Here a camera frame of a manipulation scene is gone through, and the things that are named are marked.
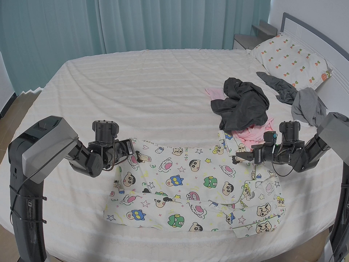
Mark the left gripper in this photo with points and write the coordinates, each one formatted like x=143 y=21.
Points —
x=122 y=151

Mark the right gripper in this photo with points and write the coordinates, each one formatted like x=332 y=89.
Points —
x=268 y=154

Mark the white printed pyjama top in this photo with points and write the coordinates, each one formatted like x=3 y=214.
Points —
x=190 y=190

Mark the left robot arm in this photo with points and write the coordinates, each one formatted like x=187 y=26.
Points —
x=41 y=146

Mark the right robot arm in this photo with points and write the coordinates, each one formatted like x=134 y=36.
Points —
x=331 y=124

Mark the pink garment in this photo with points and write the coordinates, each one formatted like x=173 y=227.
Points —
x=250 y=138

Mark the black garment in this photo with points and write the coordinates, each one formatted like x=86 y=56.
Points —
x=245 y=108

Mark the bed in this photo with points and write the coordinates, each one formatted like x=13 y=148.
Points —
x=136 y=91

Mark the dark grey garment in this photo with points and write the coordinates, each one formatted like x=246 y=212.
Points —
x=280 y=87

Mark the white printed pillow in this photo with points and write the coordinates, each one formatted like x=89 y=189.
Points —
x=291 y=60

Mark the grey bedside table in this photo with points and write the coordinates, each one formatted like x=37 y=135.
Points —
x=246 y=41

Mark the blue-green curtain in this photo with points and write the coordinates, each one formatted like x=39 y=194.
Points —
x=136 y=18

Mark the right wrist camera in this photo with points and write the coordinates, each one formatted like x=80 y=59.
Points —
x=270 y=138

